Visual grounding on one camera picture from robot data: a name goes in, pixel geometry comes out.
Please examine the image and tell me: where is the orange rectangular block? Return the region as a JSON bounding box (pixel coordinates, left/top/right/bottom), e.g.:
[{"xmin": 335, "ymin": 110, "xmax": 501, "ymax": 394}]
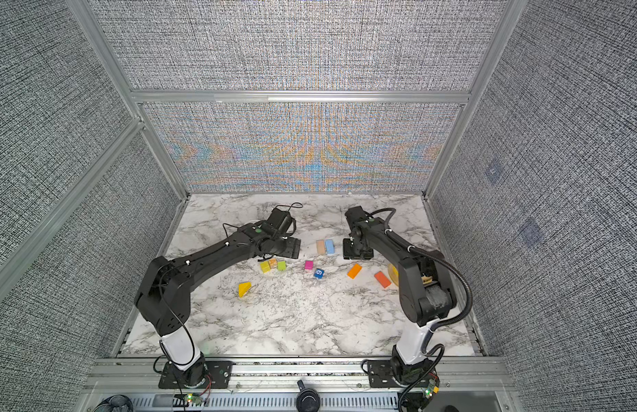
[{"xmin": 347, "ymin": 264, "xmax": 362, "ymax": 279}]

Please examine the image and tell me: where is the light blue rectangular block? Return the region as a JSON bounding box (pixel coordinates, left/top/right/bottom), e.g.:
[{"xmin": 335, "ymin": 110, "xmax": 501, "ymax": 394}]
[{"xmin": 325, "ymin": 239, "xmax": 335, "ymax": 255}]

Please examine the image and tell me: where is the red rectangular block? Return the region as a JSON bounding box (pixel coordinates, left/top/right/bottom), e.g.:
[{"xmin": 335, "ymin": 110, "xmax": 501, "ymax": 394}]
[{"xmin": 375, "ymin": 271, "xmax": 392, "ymax": 289}]

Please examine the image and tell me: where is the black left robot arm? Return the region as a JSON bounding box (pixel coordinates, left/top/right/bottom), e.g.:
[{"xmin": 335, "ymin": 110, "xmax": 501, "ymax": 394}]
[{"xmin": 134, "ymin": 218, "xmax": 301, "ymax": 388}]

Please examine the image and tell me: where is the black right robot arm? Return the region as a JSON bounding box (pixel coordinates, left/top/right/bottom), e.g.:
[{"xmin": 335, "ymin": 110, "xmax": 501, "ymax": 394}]
[{"xmin": 343, "ymin": 206, "xmax": 473, "ymax": 386}]

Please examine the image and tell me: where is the yellow triangular block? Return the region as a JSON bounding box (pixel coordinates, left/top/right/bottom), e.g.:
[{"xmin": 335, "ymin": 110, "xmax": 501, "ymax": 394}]
[{"xmin": 238, "ymin": 282, "xmax": 253, "ymax": 298}]

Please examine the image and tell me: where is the yellow wooden bucket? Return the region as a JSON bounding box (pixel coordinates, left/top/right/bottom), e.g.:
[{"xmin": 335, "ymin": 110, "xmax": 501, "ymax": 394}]
[{"xmin": 388, "ymin": 264, "xmax": 399, "ymax": 288}]

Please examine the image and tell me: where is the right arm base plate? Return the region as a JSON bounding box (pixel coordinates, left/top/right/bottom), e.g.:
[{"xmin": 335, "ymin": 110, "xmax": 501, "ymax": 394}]
[{"xmin": 361, "ymin": 358, "xmax": 431, "ymax": 388}]

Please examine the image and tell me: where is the thin black left cable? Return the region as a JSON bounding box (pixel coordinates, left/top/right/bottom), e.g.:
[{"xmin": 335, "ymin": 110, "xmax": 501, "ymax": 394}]
[{"xmin": 153, "ymin": 202, "xmax": 304, "ymax": 369}]

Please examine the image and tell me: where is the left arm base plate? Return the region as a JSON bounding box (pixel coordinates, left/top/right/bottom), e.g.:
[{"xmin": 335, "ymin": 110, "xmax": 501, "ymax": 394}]
[{"xmin": 158, "ymin": 360, "xmax": 234, "ymax": 390}]

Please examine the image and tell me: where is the black knob on rail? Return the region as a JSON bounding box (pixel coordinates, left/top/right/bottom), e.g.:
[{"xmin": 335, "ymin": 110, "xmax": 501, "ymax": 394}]
[{"xmin": 295, "ymin": 379, "xmax": 321, "ymax": 412}]

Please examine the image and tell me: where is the aluminium front rail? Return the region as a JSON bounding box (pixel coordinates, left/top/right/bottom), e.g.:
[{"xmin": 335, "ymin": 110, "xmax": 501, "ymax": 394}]
[{"xmin": 73, "ymin": 355, "xmax": 524, "ymax": 411}]

